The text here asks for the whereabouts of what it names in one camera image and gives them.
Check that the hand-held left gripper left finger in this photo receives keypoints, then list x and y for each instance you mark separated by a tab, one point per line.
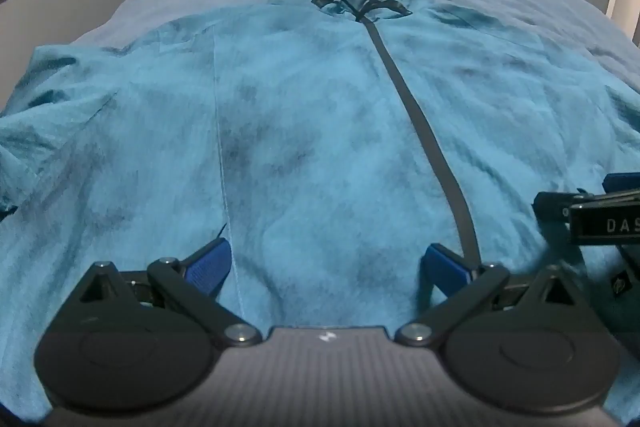
207	266

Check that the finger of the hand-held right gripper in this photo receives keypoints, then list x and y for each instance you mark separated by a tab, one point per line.
550	205
622	183

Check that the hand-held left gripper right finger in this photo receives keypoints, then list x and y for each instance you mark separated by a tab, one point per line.
445	268

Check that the turquoise hooded jacket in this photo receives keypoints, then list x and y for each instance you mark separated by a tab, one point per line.
300	132

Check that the blue fleece blanket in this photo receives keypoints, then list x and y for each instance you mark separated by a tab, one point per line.
525	2

